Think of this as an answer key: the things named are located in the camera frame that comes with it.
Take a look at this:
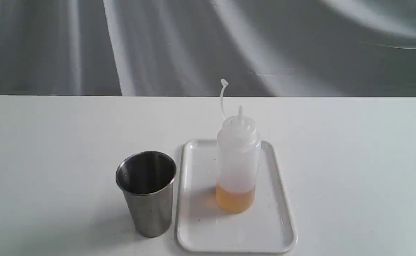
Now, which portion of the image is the grey fabric backdrop curtain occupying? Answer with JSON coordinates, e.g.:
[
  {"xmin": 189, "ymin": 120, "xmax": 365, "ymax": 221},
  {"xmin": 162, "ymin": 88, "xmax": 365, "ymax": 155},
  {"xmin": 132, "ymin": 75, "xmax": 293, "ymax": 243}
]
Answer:
[{"xmin": 0, "ymin": 0, "xmax": 416, "ymax": 97}]

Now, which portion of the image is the translucent squeeze bottle amber liquid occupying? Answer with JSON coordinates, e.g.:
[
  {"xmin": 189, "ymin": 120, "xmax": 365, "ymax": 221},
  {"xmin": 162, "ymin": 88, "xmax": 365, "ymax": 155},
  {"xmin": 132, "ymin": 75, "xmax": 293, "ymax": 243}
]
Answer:
[{"xmin": 215, "ymin": 78, "xmax": 262, "ymax": 214}]

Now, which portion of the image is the white plastic tray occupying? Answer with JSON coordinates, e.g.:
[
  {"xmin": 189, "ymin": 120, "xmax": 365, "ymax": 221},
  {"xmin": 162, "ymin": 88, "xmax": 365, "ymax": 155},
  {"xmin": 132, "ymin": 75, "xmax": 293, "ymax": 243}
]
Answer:
[{"xmin": 175, "ymin": 140, "xmax": 298, "ymax": 255}]

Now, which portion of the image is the stainless steel cup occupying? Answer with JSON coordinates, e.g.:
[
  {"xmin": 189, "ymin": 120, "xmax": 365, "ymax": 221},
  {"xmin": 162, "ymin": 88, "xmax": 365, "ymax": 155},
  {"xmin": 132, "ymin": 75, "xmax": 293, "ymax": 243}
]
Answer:
[{"xmin": 115, "ymin": 151, "xmax": 177, "ymax": 238}]

